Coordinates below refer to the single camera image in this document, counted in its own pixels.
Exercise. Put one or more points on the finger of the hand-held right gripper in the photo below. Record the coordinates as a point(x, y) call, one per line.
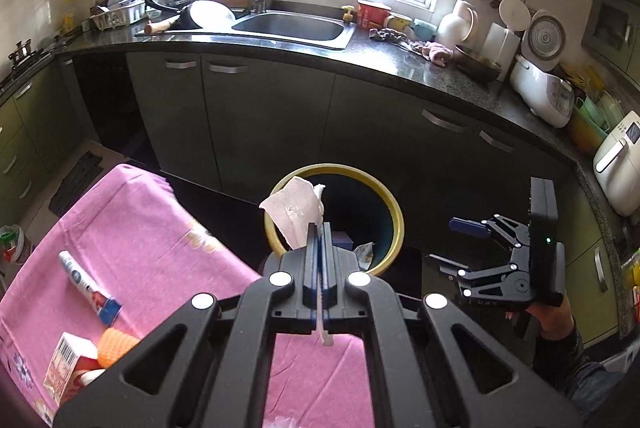
point(467, 227)
point(475, 280)

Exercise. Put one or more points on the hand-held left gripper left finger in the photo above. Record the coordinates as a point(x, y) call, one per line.
point(312, 258)

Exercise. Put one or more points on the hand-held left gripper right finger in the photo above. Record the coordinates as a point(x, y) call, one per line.
point(327, 258)

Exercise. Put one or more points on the purple box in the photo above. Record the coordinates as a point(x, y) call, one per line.
point(342, 240)

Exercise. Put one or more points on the white snack packet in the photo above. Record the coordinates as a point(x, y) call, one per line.
point(365, 254)

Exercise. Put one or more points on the yellow-rimmed black bin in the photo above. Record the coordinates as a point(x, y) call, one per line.
point(360, 208)

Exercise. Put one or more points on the orange textured sponge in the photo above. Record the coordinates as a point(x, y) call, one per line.
point(117, 345)

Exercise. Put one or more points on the small paper carton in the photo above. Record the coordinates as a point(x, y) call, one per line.
point(67, 358)

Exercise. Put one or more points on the person's right forearm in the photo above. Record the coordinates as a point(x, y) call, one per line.
point(575, 378)

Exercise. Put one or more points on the person's right hand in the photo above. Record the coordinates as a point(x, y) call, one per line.
point(555, 320)

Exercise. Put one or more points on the jars and bottles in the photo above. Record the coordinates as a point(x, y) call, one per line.
point(634, 283)

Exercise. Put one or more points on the white air fryer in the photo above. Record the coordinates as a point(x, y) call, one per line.
point(617, 162)

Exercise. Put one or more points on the orange plastic basin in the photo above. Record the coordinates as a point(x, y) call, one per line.
point(585, 130)

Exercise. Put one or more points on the dark green base cabinets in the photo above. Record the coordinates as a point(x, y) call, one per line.
point(275, 117)

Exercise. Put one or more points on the green plastic basin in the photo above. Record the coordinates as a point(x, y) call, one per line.
point(597, 110)

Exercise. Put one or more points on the white rice cooker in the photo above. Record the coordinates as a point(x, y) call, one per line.
point(542, 92)

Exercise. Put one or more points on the black frying bowl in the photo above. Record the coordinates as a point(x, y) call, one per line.
point(477, 65)

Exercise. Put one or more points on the pink floral tablecloth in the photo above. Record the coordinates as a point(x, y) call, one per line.
point(150, 248)

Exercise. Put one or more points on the pink cloth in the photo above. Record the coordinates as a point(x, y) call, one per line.
point(436, 52)

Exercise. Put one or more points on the yellow packets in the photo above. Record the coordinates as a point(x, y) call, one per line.
point(580, 77)

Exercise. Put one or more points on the black stone countertop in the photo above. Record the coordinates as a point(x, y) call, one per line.
point(390, 57)

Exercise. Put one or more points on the white box appliance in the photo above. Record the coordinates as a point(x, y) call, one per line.
point(501, 42)

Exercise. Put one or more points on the white jug kettle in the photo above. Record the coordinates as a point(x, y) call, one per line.
point(457, 25)

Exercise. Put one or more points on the teal cup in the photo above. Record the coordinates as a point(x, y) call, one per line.
point(425, 29)

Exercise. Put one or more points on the dark dishcloth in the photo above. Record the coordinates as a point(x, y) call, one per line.
point(387, 35)

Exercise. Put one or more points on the yellow mug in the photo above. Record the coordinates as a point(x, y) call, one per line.
point(400, 23)

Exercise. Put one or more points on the white round lid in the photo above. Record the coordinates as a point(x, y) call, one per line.
point(515, 12)

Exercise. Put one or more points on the toothpaste tube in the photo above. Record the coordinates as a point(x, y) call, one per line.
point(85, 283)

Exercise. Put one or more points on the steel sink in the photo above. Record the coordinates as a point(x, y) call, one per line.
point(290, 27)

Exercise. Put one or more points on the red paper tub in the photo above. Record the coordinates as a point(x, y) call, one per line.
point(372, 13)

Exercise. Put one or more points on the yellow soap dispenser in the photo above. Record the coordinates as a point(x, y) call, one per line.
point(347, 13)

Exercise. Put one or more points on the dark floor mat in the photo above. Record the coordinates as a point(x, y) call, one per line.
point(75, 180)

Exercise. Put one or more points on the white colander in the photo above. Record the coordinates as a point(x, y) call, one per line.
point(212, 15)

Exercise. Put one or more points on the black pan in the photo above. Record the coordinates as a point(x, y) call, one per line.
point(172, 15)

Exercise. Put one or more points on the plastic bag with groceries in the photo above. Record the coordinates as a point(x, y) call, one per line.
point(12, 245)

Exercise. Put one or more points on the white dish rack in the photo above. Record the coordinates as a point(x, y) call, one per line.
point(117, 15)

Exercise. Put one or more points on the light green base cabinets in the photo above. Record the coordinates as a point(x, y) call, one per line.
point(20, 132)

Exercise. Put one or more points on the yellow oil bottle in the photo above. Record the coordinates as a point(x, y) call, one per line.
point(67, 21)

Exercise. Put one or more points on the gas stove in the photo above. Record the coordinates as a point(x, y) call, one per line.
point(22, 65)

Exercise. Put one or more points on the steel pot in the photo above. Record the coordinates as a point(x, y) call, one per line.
point(19, 50)

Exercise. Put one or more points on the glass-door wall cabinet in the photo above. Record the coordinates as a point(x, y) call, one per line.
point(612, 27)

